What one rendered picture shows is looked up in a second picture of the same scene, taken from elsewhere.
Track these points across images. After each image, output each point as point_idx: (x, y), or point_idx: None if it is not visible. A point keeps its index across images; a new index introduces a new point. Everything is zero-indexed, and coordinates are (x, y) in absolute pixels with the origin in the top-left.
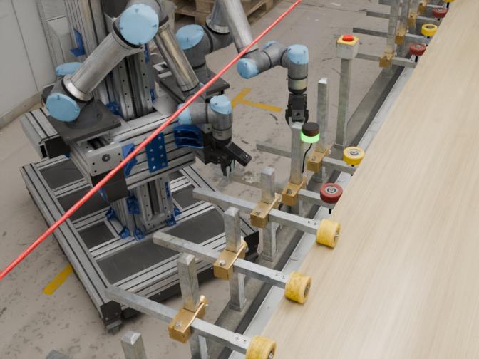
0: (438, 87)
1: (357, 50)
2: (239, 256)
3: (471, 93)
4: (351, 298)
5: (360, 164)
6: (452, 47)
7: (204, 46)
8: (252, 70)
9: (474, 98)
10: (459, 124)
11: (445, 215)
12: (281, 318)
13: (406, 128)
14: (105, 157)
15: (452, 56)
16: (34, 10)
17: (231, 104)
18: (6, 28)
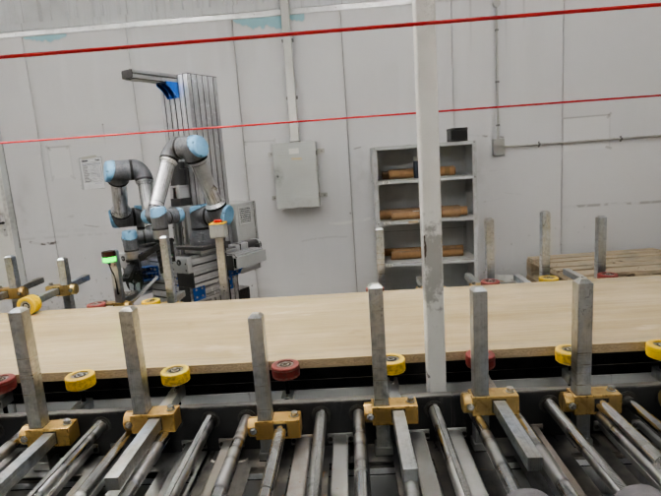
0: (287, 305)
1: (221, 233)
2: (10, 292)
3: (282, 316)
4: None
5: (134, 305)
6: (391, 297)
7: (198, 216)
8: (142, 216)
9: (271, 318)
10: (212, 320)
11: (52, 335)
12: None
13: (197, 307)
14: (122, 258)
15: (368, 300)
16: (371, 240)
17: (187, 258)
18: (342, 245)
